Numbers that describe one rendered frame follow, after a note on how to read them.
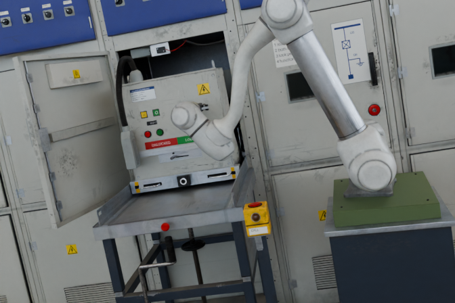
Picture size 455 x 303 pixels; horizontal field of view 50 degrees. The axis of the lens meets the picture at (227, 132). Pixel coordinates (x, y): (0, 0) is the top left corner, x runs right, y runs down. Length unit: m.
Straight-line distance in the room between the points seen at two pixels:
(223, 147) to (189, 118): 0.17
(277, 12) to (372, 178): 0.61
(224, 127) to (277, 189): 0.78
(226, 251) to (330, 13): 1.35
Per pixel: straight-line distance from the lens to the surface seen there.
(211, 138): 1.89
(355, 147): 1.67
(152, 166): 2.40
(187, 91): 2.31
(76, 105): 2.45
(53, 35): 2.73
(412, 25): 2.57
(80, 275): 2.99
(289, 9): 1.58
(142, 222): 2.02
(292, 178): 2.57
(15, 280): 3.17
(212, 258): 2.76
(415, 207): 1.83
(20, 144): 2.91
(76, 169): 2.40
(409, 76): 2.56
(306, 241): 2.67
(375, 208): 1.82
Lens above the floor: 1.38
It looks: 7 degrees down
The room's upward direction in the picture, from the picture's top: 10 degrees counter-clockwise
